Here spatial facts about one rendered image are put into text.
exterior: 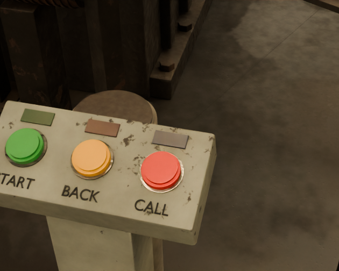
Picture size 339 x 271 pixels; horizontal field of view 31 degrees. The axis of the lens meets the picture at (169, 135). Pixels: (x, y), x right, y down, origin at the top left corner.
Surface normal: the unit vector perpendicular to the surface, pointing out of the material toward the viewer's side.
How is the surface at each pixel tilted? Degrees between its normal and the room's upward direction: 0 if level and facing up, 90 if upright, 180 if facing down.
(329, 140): 0
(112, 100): 0
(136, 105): 0
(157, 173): 20
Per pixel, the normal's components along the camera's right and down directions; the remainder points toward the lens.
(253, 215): -0.02, -0.73
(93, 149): -0.11, -0.47
